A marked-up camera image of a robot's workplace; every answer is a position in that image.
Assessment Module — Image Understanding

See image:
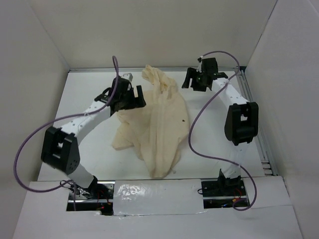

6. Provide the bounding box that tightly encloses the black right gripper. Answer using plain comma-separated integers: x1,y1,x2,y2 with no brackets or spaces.
181,67,207,92

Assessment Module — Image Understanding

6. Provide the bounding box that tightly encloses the cream yellow jacket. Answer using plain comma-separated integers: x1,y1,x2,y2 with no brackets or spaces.
112,65,189,179

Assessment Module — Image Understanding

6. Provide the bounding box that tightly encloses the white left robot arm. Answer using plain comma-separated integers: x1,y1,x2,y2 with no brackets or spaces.
41,73,146,199

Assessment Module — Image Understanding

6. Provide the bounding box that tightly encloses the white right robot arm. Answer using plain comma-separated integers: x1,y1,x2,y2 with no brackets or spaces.
182,56,259,195

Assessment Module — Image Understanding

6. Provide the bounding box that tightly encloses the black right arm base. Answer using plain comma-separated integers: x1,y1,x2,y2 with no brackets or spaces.
197,170,250,209

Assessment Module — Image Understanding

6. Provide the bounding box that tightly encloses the aluminium frame rail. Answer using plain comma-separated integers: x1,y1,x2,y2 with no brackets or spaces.
234,66,280,176

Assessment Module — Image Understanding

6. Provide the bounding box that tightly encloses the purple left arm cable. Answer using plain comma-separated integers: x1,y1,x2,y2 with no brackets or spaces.
13,55,119,211

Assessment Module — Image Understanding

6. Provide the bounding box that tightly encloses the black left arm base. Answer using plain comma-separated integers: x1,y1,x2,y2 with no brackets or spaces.
60,179,115,216

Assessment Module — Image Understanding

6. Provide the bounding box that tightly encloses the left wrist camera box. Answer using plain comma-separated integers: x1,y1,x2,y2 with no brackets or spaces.
122,73,133,82

